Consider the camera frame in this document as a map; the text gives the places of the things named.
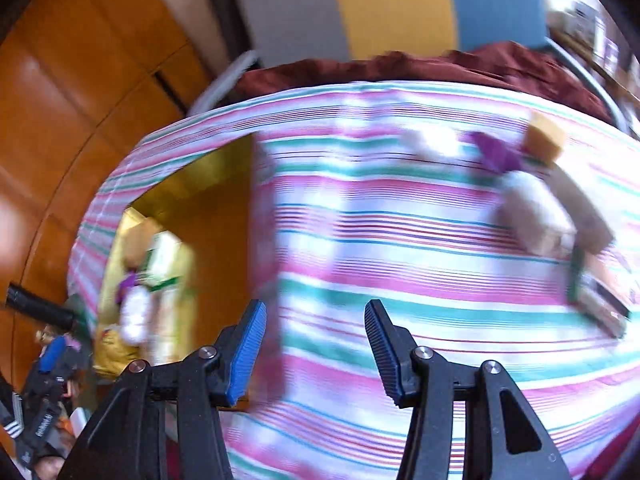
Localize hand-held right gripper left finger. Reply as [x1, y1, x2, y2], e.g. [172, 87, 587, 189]
[57, 299, 268, 480]

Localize black upright panel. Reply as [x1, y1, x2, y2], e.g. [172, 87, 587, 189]
[202, 0, 251, 73]

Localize white bags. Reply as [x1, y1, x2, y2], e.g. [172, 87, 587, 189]
[565, 2, 621, 61]

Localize yellow box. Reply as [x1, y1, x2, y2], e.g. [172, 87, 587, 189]
[92, 132, 261, 411]

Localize wooden wardrobe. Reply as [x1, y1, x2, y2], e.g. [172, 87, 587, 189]
[0, 0, 211, 401]

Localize black tube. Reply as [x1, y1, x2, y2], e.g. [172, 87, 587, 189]
[6, 284, 76, 330]

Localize yellow sponge cake piece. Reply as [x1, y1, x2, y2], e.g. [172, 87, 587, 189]
[522, 112, 568, 166]

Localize white roll cake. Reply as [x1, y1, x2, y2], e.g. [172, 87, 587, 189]
[497, 170, 576, 256]

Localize red cloth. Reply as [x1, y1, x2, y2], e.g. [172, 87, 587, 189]
[582, 425, 640, 480]

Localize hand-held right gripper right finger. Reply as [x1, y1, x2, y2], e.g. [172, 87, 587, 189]
[364, 299, 573, 480]

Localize beige cardboard box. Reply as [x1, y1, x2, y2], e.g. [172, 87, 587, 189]
[547, 165, 616, 256]

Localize maroon blanket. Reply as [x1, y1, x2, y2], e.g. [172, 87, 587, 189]
[232, 42, 616, 126]

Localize blue yellow grey headboard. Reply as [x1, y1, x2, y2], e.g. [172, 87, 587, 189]
[235, 0, 548, 68]

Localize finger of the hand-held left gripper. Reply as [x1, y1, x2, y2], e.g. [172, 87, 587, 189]
[37, 335, 68, 376]

